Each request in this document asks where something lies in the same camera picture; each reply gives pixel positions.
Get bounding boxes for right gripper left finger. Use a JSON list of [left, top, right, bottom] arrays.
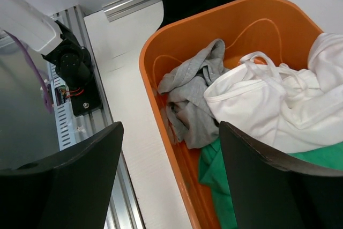
[[1, 122, 124, 228]]

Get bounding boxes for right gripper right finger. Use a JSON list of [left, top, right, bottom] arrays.
[[219, 122, 342, 228]]

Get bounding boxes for green tank top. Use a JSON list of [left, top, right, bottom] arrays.
[[198, 139, 342, 229]]

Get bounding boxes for white tank top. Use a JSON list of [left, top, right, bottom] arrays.
[[204, 33, 342, 153]]

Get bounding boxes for grey tank top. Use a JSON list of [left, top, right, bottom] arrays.
[[158, 39, 228, 149]]

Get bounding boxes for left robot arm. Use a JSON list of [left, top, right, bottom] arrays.
[[1, 0, 93, 88]]

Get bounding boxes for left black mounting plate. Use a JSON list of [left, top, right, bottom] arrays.
[[69, 47, 103, 116]]

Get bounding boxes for orange plastic basket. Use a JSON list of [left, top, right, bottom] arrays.
[[139, 0, 322, 228]]

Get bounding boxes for white slotted cable duct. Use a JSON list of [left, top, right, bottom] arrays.
[[47, 63, 78, 151]]

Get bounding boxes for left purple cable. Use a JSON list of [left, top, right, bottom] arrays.
[[5, 32, 54, 114]]

